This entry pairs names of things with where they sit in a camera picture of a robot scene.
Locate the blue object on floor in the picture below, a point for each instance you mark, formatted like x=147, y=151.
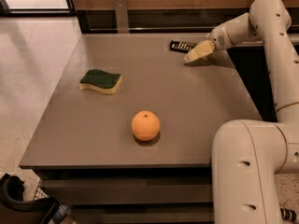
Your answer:
x=61, y=215

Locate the black chair part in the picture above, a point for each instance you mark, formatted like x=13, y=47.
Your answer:
x=15, y=210

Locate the black rxbar chocolate bar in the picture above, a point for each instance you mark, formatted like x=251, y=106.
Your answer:
x=181, y=46

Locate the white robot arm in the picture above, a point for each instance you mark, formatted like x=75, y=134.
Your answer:
x=248, y=154

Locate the upper grey drawer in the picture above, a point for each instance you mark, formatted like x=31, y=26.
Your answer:
x=103, y=191

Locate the orange fruit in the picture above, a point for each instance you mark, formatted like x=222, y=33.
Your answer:
x=145, y=125

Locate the grey drawer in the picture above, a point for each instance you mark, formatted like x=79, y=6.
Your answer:
x=103, y=191
x=144, y=215

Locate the lower grey drawer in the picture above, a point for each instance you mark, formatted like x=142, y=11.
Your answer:
x=144, y=215

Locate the left metal bracket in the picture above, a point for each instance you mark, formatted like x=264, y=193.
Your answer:
x=121, y=14

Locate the green yellow sponge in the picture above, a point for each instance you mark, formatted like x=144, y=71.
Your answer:
x=100, y=81

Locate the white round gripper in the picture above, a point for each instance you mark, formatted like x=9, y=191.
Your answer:
x=219, y=40

